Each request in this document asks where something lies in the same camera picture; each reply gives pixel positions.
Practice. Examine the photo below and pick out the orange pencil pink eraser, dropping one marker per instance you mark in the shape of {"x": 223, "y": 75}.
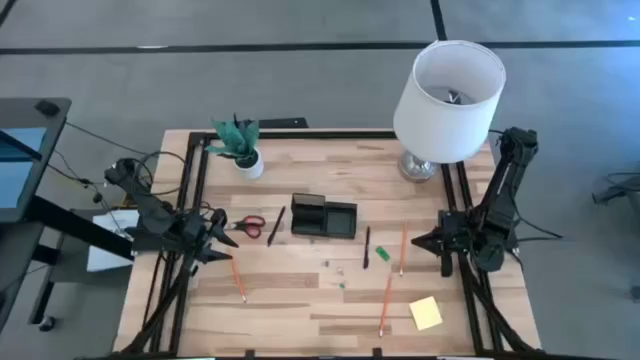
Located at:
{"x": 386, "y": 303}
{"x": 238, "y": 279}
{"x": 402, "y": 248}

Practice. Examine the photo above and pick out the black floor box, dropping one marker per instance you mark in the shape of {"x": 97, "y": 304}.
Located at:
{"x": 635, "y": 292}

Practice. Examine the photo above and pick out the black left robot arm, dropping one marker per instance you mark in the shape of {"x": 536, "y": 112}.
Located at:
{"x": 150, "y": 207}

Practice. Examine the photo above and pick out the white paper sheets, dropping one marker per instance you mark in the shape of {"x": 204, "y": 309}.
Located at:
{"x": 105, "y": 260}

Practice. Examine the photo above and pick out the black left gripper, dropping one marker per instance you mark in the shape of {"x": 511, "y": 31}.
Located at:
{"x": 197, "y": 232}

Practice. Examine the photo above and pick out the black stand legs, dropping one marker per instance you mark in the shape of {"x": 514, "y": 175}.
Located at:
{"x": 80, "y": 227}

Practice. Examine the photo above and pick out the green plant white pot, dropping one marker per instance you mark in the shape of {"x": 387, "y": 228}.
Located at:
{"x": 240, "y": 147}

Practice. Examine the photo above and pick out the black table clamp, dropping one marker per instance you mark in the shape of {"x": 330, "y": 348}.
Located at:
{"x": 249, "y": 353}
{"x": 377, "y": 353}

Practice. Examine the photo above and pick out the red black scissors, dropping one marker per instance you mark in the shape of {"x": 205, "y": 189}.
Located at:
{"x": 250, "y": 226}

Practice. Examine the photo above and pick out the white shade silver table lamp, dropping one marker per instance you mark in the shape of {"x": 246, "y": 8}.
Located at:
{"x": 447, "y": 102}

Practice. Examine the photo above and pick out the black floor stand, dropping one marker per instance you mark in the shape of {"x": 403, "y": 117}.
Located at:
{"x": 617, "y": 189}

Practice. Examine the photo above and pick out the black pen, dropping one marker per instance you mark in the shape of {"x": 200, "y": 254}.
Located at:
{"x": 276, "y": 226}
{"x": 366, "y": 248}

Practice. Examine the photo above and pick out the black aluminium table frame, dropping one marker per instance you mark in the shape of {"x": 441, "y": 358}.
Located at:
{"x": 325, "y": 135}

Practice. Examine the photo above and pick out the grey side desk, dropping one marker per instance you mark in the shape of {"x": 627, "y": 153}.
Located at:
{"x": 30, "y": 112}

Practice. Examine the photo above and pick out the small black desk device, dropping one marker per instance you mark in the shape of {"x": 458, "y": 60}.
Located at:
{"x": 47, "y": 107}

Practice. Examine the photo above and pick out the blue screen monitor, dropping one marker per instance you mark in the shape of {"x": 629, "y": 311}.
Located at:
{"x": 20, "y": 165}

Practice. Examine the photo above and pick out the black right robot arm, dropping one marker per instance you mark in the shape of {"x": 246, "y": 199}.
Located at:
{"x": 500, "y": 200}

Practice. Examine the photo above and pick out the black mounting plate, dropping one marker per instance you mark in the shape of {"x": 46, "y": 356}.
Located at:
{"x": 282, "y": 123}

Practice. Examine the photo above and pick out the green eraser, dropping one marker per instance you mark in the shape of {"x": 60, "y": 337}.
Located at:
{"x": 382, "y": 253}

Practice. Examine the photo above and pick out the black mesh desk organizer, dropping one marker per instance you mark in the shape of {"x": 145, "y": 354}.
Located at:
{"x": 324, "y": 216}

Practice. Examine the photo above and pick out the yellow sticky note pad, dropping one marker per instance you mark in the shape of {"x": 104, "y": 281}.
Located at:
{"x": 426, "y": 313}

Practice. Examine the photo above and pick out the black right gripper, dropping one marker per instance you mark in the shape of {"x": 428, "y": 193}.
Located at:
{"x": 454, "y": 230}

